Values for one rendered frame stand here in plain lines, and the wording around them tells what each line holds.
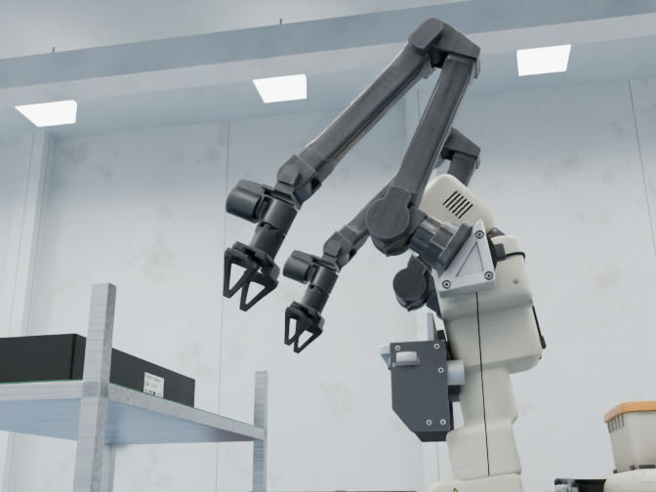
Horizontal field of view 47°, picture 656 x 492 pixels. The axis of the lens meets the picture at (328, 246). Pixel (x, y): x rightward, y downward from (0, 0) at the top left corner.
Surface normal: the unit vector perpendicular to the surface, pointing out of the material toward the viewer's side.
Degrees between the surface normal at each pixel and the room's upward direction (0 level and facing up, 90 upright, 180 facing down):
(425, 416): 90
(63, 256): 90
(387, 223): 90
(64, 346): 90
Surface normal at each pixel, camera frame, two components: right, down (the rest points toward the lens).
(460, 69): -0.22, -0.10
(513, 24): -0.19, -0.31
